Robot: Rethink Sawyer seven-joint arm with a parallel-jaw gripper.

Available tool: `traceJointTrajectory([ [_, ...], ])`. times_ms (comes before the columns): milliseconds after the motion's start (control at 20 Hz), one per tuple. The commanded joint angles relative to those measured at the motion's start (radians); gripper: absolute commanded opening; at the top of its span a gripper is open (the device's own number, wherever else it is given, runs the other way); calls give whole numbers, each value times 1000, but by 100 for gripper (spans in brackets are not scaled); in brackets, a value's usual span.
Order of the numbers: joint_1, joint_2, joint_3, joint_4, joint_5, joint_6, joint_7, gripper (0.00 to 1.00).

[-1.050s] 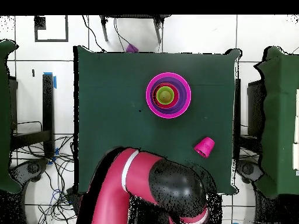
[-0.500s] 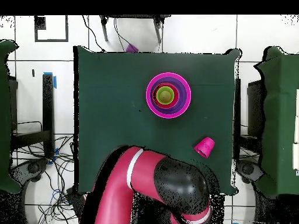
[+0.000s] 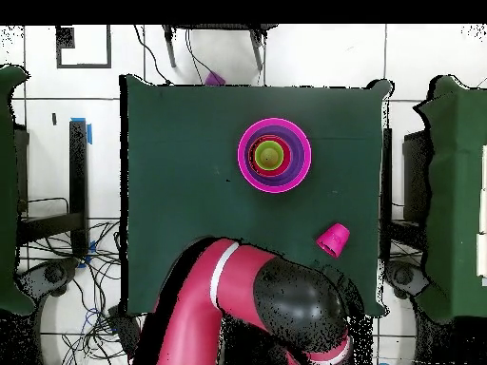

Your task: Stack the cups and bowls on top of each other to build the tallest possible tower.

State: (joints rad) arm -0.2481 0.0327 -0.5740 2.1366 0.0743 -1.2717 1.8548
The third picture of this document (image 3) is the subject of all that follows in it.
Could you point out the purple bowl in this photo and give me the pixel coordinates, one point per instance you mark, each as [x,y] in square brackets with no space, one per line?
[298,167]

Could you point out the pinkish red cup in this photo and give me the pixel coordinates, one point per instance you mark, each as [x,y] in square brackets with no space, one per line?
[335,239]

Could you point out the black power brick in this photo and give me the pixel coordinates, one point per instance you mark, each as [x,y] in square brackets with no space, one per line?
[123,327]

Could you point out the dark grey pedestal leg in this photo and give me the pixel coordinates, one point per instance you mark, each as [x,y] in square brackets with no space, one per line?
[53,273]
[403,275]

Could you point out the black metal stand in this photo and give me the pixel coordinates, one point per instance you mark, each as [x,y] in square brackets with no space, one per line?
[78,171]
[414,171]

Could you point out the green cloth covered table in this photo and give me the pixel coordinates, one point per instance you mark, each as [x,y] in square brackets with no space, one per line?
[456,190]
[7,190]

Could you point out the small pinkish red bowl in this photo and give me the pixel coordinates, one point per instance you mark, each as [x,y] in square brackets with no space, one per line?
[287,159]

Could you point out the small purple object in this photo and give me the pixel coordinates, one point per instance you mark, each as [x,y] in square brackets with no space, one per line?
[214,80]

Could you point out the large pink bowl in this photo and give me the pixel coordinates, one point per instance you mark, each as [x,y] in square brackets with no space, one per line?
[274,189]

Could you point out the green cup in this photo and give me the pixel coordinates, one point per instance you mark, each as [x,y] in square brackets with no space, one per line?
[268,156]

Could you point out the dark green tablecloth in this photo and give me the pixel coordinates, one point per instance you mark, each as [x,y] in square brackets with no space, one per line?
[190,190]

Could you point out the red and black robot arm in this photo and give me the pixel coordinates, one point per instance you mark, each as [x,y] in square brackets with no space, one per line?
[190,323]

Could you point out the black square frame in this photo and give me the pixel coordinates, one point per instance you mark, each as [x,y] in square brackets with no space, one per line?
[83,66]

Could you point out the black camera tripod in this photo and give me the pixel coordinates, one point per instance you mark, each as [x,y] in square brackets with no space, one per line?
[170,49]

